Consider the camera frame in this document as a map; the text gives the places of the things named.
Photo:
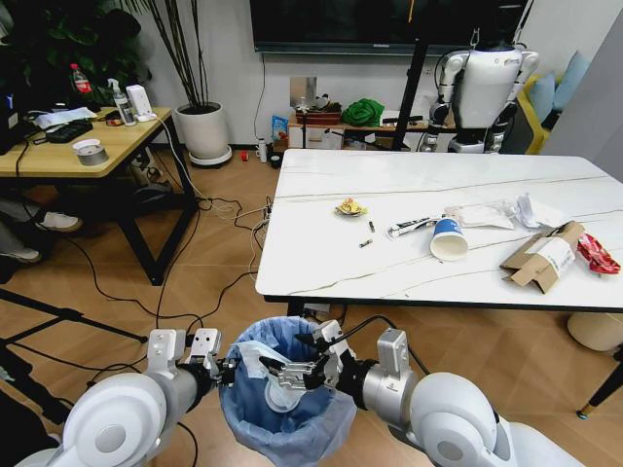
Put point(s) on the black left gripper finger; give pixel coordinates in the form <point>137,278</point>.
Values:
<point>228,365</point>
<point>226,381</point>

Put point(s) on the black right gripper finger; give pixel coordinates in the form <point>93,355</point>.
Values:
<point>297,375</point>
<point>311,341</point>

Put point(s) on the trash bin with blue bag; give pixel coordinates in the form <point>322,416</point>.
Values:
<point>292,430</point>

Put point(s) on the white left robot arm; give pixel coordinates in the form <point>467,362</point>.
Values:
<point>117,418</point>

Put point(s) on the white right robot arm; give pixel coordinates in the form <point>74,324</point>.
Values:
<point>452,418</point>

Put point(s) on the white face mask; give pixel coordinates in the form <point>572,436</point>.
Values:
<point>252,359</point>

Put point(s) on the white crushed paper cup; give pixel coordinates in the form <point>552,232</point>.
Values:
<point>281,396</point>

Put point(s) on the white power strip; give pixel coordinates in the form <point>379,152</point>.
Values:
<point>266,212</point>

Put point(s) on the yellow crumpled wrapper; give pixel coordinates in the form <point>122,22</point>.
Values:
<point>350,208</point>

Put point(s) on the black tripod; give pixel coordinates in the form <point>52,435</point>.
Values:
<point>73,316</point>

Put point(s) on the black white squeezed tube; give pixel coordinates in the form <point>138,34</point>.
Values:
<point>409,227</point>

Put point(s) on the blue white paper cup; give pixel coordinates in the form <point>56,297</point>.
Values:
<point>449,242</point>

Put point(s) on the white bottle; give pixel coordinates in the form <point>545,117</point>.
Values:
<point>263,150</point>

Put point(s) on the low wooden shelf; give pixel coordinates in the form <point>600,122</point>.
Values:
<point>331,136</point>

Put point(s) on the clear plastic bag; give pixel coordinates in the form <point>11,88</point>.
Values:
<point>479,216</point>

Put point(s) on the person's foot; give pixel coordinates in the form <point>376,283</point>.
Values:
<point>19,254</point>
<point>59,222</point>

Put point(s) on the blue snack bag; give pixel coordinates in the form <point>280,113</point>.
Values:
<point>280,129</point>

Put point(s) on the brown tray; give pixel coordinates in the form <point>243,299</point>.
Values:
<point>318,117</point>

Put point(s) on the flattened cardboard box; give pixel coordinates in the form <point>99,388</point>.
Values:
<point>540,260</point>

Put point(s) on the green cloth bag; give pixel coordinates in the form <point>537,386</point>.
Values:
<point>362,113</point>

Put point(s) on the white round plant pot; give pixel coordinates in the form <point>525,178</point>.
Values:
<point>202,131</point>

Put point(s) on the crumpled white paper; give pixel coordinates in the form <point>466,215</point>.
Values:
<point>528,209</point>

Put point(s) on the white round stool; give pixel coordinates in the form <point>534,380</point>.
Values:
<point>594,331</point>

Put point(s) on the silver metal panel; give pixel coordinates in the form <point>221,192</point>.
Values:
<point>304,91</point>

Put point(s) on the grey tape roll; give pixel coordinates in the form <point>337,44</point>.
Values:
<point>90,153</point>

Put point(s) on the black table leg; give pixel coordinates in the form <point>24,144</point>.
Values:
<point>603,384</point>

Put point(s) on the small brown tape roll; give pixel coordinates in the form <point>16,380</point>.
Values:
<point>114,119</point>

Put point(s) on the white upright device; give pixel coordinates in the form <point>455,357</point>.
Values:
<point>138,102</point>

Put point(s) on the red snack wrapper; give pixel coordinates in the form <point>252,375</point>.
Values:
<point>597,254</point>

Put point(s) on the clear spray bottle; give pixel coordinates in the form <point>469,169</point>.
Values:
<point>121,104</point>

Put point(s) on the black keyboard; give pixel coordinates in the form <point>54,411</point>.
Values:
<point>69,131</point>

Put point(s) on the white paper sheets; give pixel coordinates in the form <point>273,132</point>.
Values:
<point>58,117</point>

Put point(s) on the yellow sofa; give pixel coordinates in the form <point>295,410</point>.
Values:
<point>528,126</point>

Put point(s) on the white humanoid robot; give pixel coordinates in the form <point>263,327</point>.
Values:
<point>487,87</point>

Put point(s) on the slender stem plant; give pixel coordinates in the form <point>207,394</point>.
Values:
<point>187,53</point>

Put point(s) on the red label cola bottle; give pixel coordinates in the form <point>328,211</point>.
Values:
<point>81,83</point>

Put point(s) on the black computer monitor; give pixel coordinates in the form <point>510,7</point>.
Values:
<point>12,112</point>

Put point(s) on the blue cushion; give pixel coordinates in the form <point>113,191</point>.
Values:
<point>572,80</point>
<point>541,93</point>

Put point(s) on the large leafy green plant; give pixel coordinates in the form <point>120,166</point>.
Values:
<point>73,34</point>

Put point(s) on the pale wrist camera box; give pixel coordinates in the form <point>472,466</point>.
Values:
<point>206,344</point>
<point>331,334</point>

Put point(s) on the wooden desk black frame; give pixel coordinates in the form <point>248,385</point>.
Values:
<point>112,151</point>

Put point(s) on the black metal stand frame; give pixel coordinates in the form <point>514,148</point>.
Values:
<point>411,87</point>

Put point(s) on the black wall television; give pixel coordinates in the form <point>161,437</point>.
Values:
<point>370,22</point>

